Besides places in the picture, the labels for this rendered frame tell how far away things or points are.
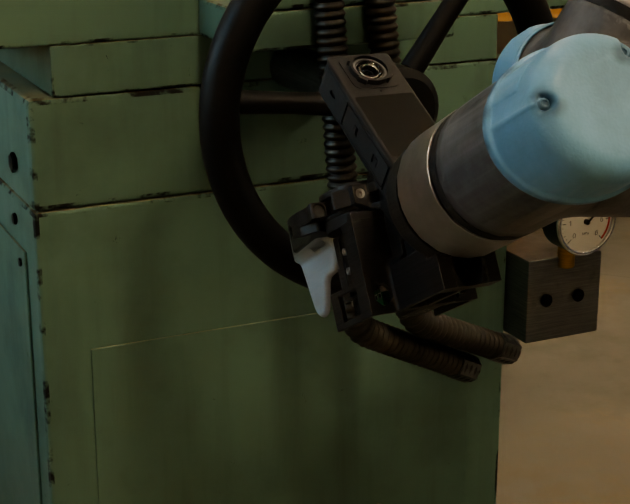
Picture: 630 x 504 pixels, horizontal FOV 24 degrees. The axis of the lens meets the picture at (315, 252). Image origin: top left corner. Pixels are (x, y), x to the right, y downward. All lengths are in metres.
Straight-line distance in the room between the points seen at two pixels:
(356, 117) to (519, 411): 1.74
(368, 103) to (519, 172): 0.20
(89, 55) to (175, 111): 0.09
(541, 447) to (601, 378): 0.33
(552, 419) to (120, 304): 1.43
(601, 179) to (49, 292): 0.61
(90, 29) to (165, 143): 0.11
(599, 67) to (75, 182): 0.58
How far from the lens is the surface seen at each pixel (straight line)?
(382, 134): 0.84
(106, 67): 1.15
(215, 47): 0.98
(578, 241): 1.32
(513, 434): 2.47
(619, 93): 0.68
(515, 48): 0.89
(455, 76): 1.28
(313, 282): 0.94
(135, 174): 1.18
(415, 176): 0.76
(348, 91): 0.86
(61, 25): 1.14
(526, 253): 1.35
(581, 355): 2.82
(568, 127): 0.66
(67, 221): 1.17
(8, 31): 1.13
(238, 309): 1.24
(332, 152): 1.11
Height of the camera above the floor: 1.03
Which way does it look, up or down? 18 degrees down
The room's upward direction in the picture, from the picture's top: straight up
